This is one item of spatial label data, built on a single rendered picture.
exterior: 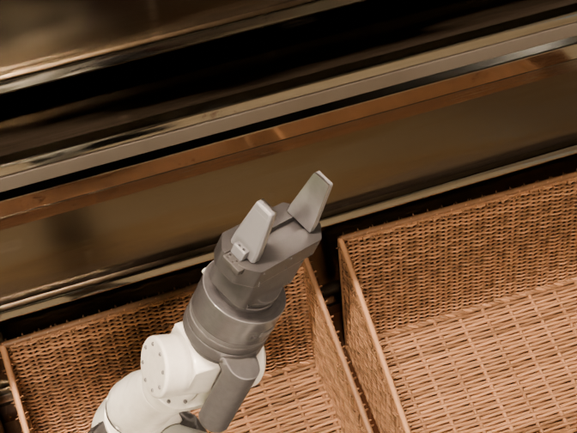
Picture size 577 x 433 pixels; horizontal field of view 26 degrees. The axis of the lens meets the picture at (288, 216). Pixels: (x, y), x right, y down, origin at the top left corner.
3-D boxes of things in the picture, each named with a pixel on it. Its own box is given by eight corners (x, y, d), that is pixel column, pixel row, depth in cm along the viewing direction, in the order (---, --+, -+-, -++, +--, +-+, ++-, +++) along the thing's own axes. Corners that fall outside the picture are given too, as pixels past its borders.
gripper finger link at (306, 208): (309, 167, 118) (286, 212, 122) (333, 190, 117) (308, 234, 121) (319, 162, 119) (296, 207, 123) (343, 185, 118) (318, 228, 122)
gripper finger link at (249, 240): (282, 216, 112) (258, 261, 116) (258, 193, 113) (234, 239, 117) (270, 222, 111) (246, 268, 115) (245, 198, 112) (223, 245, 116)
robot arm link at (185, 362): (255, 277, 131) (220, 342, 139) (162, 283, 126) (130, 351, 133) (295, 363, 125) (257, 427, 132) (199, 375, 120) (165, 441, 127)
